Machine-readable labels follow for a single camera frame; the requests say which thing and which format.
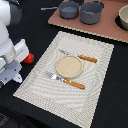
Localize striped beige placemat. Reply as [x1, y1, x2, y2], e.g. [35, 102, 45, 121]
[14, 31, 114, 128]

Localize beige bowl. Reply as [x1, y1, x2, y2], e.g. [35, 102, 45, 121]
[119, 5, 128, 30]

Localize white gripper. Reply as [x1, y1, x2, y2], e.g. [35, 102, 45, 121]
[0, 39, 29, 88]

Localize grey cooking pot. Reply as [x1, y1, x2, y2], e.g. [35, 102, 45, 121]
[80, 1, 103, 24]

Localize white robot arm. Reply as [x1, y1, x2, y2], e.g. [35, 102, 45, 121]
[0, 0, 29, 88]

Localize fork with wooden handle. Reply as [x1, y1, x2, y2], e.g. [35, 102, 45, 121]
[45, 72, 85, 89]

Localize knife with wooden handle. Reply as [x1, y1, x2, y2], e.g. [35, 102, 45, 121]
[58, 49, 97, 63]

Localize round beige plate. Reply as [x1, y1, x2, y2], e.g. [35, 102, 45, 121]
[55, 55, 83, 79]

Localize red sausage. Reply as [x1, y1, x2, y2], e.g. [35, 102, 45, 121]
[23, 53, 35, 64]

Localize grey frying pan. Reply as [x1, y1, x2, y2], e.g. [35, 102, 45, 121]
[40, 0, 80, 20]

